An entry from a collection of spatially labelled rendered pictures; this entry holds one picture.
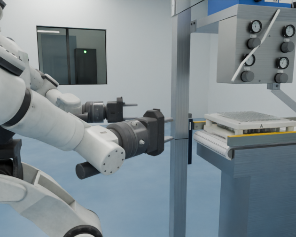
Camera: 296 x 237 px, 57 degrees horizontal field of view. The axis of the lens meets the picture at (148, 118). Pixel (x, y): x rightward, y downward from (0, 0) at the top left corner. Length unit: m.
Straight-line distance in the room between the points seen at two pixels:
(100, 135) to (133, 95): 5.54
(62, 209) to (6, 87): 0.61
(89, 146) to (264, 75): 0.60
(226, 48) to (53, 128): 0.62
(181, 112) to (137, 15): 5.17
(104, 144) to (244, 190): 0.70
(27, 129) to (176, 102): 0.78
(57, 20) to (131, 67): 1.73
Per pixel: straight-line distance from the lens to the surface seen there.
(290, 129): 1.11
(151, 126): 0.67
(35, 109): 0.44
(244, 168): 1.00
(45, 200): 0.94
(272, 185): 1.16
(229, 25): 0.91
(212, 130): 1.12
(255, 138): 0.99
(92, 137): 0.57
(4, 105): 0.43
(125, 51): 6.04
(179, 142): 1.18
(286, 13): 0.99
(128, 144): 0.60
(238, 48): 0.88
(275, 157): 1.06
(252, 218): 1.16
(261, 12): 0.94
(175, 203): 1.27
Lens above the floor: 1.14
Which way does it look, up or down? 10 degrees down
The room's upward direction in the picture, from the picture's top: straight up
